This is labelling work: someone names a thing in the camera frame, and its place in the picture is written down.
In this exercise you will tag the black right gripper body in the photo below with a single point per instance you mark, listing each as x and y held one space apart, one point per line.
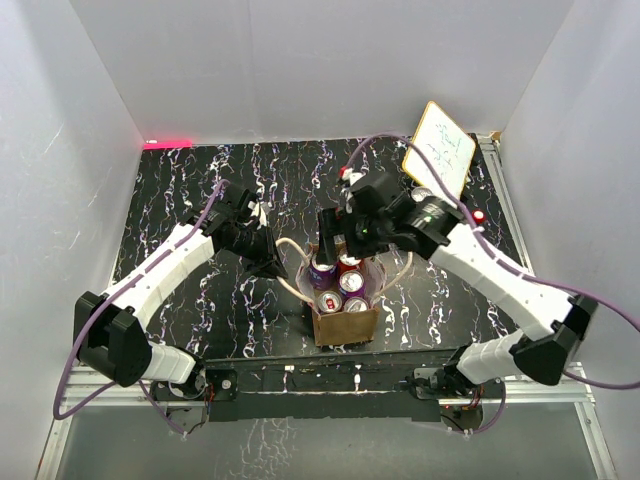
366 237

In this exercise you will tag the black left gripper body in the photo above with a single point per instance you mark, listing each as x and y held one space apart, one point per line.
244 244

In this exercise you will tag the black yellow soda can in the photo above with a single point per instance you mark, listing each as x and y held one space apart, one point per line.
421 193

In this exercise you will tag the purple Fanta grape can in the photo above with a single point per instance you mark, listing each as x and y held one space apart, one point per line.
321 276

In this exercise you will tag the red-tab silver top can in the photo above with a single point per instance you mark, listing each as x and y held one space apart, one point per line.
329 302

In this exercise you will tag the watermelon print canvas bag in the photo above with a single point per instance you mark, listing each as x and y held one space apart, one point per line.
340 317

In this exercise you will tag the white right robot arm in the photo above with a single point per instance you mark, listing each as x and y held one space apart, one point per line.
551 324

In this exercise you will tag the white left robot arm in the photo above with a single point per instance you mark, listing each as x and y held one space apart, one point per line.
110 328

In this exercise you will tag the red coca-cola can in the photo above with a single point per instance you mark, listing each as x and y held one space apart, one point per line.
348 263
355 304

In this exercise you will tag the pink tape strip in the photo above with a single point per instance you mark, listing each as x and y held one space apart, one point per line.
167 144

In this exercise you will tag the small whiteboard wooden frame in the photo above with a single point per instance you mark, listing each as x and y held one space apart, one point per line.
448 148

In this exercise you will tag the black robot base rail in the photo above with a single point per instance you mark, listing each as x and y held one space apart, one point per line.
385 384

